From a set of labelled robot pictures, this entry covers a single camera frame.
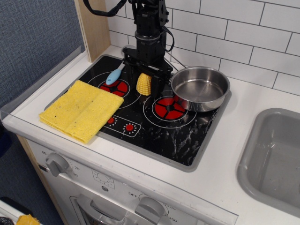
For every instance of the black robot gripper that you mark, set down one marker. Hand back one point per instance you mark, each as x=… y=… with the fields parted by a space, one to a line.
x=148 y=58

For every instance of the yellow toy corn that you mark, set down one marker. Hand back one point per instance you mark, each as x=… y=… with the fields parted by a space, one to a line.
x=143 y=85

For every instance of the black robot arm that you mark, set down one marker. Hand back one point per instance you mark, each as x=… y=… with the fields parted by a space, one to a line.
x=150 y=17

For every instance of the black toy stovetop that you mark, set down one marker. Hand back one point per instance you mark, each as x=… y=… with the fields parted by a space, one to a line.
x=158 y=128

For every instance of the yellow folded cloth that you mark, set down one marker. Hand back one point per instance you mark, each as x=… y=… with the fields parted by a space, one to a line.
x=82 y=111

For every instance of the grey left oven knob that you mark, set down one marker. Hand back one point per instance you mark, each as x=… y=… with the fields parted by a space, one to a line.
x=56 y=164

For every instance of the grey oven knob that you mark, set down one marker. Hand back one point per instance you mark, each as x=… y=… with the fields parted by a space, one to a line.
x=150 y=210
x=56 y=164

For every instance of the white toy oven front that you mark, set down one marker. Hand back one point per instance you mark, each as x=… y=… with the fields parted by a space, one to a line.
x=88 y=197

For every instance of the grey right oven knob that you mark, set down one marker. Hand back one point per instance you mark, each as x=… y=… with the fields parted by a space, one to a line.
x=150 y=210

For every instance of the grey sink basin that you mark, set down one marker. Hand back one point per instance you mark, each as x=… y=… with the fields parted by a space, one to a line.
x=269 y=169

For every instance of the yellow object bottom left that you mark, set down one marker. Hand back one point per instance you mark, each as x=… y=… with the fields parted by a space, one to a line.
x=27 y=220

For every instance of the white ladle blue handle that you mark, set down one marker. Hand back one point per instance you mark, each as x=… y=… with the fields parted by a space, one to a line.
x=114 y=75

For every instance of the steel pot with handle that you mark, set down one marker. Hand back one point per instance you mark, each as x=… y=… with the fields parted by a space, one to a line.
x=198 y=88

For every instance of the wooden side post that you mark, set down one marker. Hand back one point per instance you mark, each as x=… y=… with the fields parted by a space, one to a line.
x=95 y=31

